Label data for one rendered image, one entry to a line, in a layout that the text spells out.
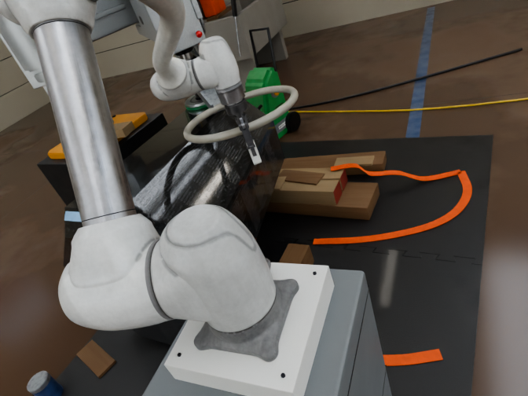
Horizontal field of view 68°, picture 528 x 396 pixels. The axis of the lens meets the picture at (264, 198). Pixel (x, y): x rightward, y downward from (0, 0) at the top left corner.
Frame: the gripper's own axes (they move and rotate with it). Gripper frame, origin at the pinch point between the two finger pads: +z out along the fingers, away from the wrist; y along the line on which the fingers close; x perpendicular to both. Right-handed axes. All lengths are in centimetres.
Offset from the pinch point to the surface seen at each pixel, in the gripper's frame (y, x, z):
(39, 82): 102, 98, -41
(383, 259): 14, -40, 84
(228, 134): -0.5, 6.2, -10.1
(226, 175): 26.3, 15.5, 16.5
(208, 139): 2.8, 13.6, -10.0
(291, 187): 74, -12, 61
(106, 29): 122, 56, -53
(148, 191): 7.7, 43.7, 2.6
